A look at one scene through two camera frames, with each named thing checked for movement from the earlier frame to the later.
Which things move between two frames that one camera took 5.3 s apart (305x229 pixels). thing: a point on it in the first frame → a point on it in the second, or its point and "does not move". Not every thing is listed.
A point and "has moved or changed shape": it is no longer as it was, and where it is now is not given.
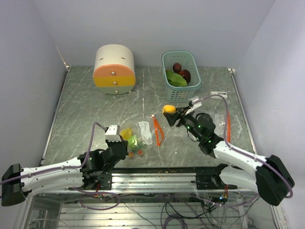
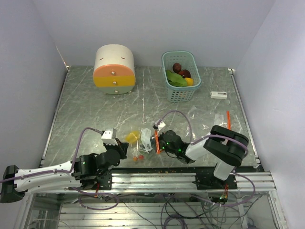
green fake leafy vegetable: [175, 79] does not move
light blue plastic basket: [181, 75] does not move
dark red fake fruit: [177, 67] does not move
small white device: [223, 94] does not move
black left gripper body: [111, 143] does not move
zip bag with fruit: [142, 136] has moved or changed shape
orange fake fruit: [168, 109] → [189, 81]
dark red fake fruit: [186, 74] does not move
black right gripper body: [188, 119] → [163, 145]
